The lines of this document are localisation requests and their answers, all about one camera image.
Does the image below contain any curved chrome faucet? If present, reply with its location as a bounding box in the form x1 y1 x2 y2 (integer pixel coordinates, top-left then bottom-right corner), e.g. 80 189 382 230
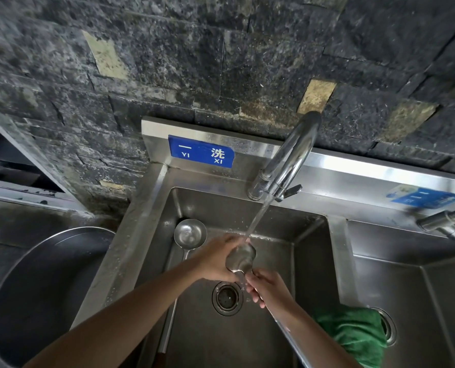
247 111 322 203

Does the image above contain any person's right forearm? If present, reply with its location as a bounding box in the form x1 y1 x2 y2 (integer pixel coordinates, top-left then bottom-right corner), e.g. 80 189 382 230
273 302 363 368

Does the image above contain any round steel sink drain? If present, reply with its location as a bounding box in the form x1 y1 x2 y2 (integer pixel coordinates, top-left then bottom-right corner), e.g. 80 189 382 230
371 307 398 347

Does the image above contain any round sink drain strainer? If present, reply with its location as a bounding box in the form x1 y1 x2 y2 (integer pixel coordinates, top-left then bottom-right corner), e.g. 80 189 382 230
212 281 244 316

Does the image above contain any person's right hand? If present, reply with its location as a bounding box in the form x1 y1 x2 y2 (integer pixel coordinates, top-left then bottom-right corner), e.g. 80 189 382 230
245 268 296 315

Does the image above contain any steel ladle with wooden handle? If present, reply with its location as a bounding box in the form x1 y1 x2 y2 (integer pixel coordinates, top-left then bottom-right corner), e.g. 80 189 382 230
152 219 208 368

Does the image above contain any green cloth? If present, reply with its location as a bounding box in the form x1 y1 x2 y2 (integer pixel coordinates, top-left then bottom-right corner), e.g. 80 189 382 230
314 304 389 368

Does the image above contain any chrome faucet with lever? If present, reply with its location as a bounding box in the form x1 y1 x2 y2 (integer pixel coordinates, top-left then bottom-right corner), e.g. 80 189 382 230
416 205 455 240

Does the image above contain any stainless steel double sink unit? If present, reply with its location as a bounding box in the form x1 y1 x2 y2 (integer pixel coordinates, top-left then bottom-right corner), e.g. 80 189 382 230
70 116 455 368

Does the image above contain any blue and white sign sticker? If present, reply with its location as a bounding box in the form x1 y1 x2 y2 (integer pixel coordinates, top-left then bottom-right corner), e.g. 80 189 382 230
386 185 455 210

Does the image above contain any metal window frame ledge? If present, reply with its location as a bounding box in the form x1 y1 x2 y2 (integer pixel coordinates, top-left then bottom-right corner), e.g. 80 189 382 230
0 109 84 213

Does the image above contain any person's left hand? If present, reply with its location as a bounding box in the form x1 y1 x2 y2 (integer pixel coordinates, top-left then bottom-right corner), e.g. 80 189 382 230
190 233 251 283

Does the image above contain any blue white-lettered sign sticker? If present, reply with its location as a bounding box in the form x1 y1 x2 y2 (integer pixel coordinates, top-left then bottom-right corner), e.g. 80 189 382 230
168 135 235 168

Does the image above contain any large round steel basin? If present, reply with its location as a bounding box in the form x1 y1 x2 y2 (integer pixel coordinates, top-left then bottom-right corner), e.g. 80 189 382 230
0 227 116 368

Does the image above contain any person's left forearm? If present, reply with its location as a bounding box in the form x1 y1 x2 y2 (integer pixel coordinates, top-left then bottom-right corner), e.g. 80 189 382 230
22 260 206 368

